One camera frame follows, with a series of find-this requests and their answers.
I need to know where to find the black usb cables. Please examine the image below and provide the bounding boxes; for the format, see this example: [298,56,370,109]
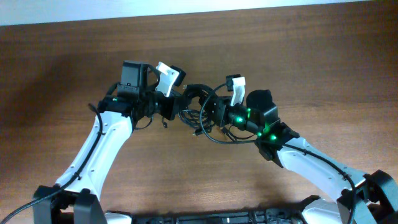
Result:
[177,83,229,137]

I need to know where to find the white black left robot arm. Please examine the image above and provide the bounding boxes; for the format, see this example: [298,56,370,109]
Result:
[33,60,186,223]

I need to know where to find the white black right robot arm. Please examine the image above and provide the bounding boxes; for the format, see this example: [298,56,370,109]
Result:
[200,90,397,223]

